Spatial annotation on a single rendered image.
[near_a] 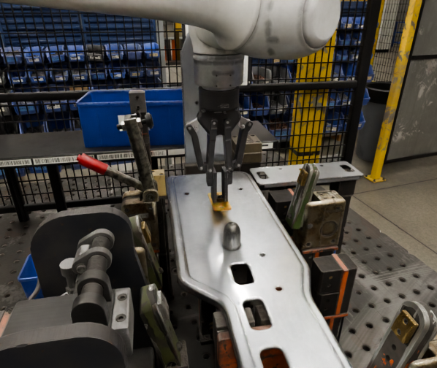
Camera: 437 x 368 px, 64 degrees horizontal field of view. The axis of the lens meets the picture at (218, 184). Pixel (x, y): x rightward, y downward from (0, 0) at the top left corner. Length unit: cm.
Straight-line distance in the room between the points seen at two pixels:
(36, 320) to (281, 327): 31
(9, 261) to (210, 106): 85
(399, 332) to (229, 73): 45
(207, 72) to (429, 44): 288
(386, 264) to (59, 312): 100
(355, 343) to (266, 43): 71
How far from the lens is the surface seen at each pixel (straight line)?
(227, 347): 54
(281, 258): 63
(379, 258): 121
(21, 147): 117
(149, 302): 41
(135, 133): 65
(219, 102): 63
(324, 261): 66
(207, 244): 65
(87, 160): 69
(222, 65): 61
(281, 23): 44
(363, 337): 95
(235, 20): 45
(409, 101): 341
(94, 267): 34
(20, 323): 35
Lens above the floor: 139
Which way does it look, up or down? 27 degrees down
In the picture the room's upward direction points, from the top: straight up
